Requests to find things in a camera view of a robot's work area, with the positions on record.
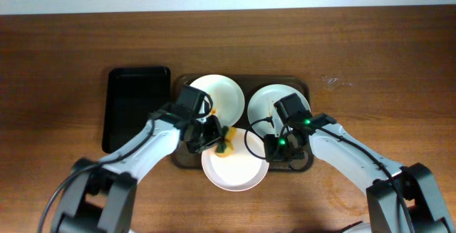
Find white plate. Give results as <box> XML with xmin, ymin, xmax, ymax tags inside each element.
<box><xmin>190</xmin><ymin>74</ymin><xmax>245</xmax><ymax>126</ymax></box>
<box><xmin>201</xmin><ymin>128</ymin><xmax>269</xmax><ymax>192</ymax></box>
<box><xmin>247</xmin><ymin>84</ymin><xmax>310</xmax><ymax>138</ymax></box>

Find green yellow sponge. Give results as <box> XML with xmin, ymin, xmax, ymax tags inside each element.
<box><xmin>215</xmin><ymin>126</ymin><xmax>237</xmax><ymax>157</ymax></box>

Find black cable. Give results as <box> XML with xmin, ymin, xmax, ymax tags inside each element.
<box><xmin>37</xmin><ymin>117</ymin><xmax>157</xmax><ymax>233</ymax></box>
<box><xmin>244</xmin><ymin>115</ymin><xmax>416</xmax><ymax>233</ymax></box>

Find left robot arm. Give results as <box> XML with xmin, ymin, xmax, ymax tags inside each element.
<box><xmin>48</xmin><ymin>86</ymin><xmax>229</xmax><ymax>232</ymax></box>

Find black small tray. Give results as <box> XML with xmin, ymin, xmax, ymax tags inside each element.
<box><xmin>101</xmin><ymin>66</ymin><xmax>171</xmax><ymax>153</ymax></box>

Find white plate bottom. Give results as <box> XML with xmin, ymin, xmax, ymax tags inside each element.
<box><xmin>201</xmin><ymin>128</ymin><xmax>269</xmax><ymax>192</ymax></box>

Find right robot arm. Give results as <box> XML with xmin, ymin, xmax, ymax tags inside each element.
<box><xmin>264</xmin><ymin>93</ymin><xmax>455</xmax><ymax>232</ymax></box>

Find brown serving tray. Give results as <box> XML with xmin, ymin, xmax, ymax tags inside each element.
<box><xmin>171</xmin><ymin>74</ymin><xmax>313</xmax><ymax>172</ymax></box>

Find left black cable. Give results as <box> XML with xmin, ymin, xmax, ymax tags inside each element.
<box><xmin>37</xmin><ymin>117</ymin><xmax>157</xmax><ymax>233</ymax></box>

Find right black cable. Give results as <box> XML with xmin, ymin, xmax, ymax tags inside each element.
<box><xmin>244</xmin><ymin>115</ymin><xmax>416</xmax><ymax>233</ymax></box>

